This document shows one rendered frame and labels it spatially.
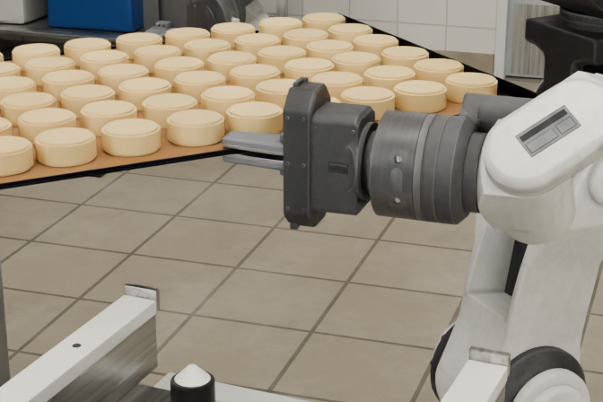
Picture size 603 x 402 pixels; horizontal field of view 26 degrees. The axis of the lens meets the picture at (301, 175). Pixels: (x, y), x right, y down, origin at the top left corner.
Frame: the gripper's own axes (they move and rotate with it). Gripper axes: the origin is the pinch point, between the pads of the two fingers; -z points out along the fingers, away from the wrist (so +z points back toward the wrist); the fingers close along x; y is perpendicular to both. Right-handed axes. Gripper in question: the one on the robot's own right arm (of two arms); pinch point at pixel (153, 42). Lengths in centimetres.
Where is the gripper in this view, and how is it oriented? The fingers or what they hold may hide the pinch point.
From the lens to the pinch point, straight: 149.8
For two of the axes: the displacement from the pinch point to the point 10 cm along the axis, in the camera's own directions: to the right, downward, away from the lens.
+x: 0.0, -9.4, -3.3
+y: 9.5, 1.1, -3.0
